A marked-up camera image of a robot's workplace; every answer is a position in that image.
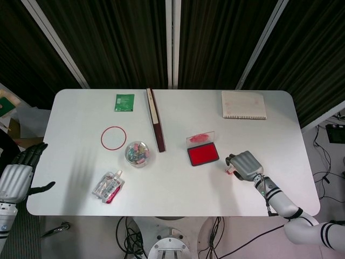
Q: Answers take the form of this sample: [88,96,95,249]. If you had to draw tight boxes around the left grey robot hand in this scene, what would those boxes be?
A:
[0,142,57,205]

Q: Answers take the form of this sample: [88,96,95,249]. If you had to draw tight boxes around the red rubber band ring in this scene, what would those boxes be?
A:
[100,125,128,149]

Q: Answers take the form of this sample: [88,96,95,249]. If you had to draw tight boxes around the clear tub of binder clips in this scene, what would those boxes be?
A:
[124,140,157,169]

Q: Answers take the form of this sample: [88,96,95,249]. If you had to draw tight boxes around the red ink pad clear lid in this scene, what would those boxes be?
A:
[185,130,219,167]

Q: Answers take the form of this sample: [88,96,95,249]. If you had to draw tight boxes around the green foil packet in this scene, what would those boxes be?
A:
[113,93,135,113]

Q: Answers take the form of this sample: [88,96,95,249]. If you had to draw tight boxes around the dark curtain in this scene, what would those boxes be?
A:
[0,0,345,129]

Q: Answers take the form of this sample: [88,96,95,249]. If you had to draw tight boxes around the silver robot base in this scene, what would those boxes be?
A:
[132,215,217,259]

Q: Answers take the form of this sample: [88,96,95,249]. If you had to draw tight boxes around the cardboard and paper pile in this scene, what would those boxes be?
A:
[0,82,52,152]

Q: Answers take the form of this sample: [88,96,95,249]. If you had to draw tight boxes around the silver pink spout pouch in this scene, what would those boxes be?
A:
[91,169,127,205]

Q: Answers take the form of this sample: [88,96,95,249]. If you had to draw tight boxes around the black electronic box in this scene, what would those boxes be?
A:
[325,123,345,145]

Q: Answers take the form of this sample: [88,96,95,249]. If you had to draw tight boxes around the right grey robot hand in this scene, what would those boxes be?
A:
[225,151,265,182]

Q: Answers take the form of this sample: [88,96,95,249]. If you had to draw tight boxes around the white frame pole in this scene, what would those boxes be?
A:
[234,0,291,91]
[20,0,91,90]
[164,0,182,90]
[300,99,345,133]

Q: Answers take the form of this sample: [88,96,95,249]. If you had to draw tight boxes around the white spiral notebook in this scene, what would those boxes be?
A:
[221,90,268,121]

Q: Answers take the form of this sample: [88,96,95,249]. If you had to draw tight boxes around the black floor cable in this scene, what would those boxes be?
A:
[312,122,345,201]

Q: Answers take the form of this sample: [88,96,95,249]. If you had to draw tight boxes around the black cable bundle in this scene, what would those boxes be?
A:
[115,215,152,259]

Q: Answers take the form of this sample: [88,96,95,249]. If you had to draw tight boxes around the chrome chair leg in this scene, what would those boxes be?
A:
[40,221,71,238]

